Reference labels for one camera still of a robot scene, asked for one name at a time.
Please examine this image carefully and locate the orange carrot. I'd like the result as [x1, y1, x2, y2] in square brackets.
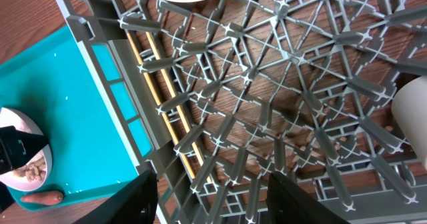
[20, 191, 64, 206]

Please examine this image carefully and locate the wooden chopstick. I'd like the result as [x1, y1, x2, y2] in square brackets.
[125, 30, 197, 180]
[145, 30, 214, 185]

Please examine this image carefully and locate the pile of peanuts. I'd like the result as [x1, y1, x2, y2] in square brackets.
[12, 157, 46, 182]

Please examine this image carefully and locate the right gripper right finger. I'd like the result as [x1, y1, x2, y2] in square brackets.
[266, 171, 349, 224]

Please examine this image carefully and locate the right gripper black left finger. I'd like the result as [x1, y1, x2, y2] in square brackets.
[75, 170, 158, 224]

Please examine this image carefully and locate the grey dishwasher rack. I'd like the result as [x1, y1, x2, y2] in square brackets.
[56, 0, 426, 223]

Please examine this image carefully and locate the white round plate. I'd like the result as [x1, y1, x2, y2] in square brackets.
[1, 107, 53, 192]

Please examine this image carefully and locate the light green cup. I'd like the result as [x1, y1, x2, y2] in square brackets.
[391, 76, 427, 169]

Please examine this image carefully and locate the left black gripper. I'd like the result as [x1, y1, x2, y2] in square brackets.
[1, 126, 49, 174]

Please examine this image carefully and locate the teal serving tray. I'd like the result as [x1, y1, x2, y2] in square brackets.
[1, 27, 137, 205]

